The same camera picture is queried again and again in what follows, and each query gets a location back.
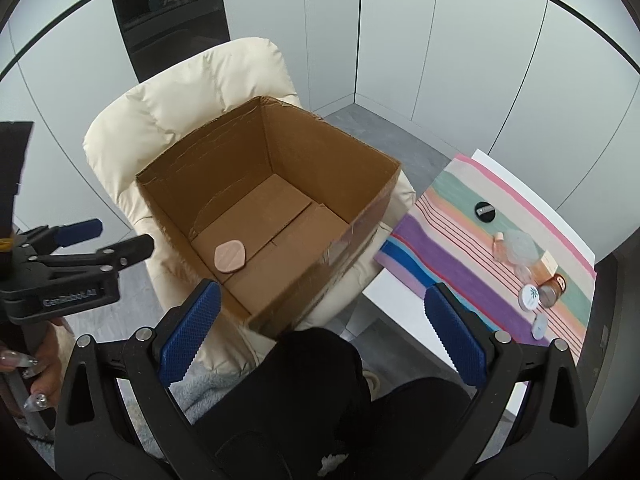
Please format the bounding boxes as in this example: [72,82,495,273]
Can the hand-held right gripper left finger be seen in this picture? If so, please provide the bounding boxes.
[54,280,241,480]

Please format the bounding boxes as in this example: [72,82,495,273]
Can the person's black pants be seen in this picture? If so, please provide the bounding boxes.
[192,327,501,480]

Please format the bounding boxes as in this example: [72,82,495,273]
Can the person's left hand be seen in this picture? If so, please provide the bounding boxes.
[0,317,76,413]

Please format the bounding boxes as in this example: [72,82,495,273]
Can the brown cardboard box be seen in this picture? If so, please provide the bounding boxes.
[136,95,402,337]

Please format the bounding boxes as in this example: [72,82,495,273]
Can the translucent square case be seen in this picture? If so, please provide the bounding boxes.
[501,229,539,266]

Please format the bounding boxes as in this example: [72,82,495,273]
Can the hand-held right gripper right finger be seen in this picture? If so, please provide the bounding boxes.
[424,282,591,480]

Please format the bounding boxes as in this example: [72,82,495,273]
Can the cream puffer jacket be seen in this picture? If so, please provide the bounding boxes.
[83,37,417,376]

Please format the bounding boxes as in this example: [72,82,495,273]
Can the beige shoe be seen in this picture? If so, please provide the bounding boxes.
[362,370,384,401]

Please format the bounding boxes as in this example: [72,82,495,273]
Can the pink compact case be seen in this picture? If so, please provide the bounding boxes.
[214,241,249,275]

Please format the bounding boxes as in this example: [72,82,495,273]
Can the striped colourful cloth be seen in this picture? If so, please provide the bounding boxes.
[374,155,597,361]

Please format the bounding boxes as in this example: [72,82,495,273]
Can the beige small carton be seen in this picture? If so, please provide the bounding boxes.
[529,251,559,285]

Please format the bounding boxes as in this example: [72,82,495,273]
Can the white table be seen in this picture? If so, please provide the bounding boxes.
[350,149,596,426]

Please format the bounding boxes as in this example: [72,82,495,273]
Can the dark grey partition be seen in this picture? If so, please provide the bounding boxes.
[582,247,640,426]

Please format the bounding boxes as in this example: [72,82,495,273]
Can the dark glass door panel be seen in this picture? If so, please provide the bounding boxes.
[105,0,232,83]

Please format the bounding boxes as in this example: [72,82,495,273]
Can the brown jar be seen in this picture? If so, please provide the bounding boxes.
[540,274,567,307]

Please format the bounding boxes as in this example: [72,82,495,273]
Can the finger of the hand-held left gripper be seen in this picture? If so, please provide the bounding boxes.
[15,218,104,261]
[27,234,155,281]

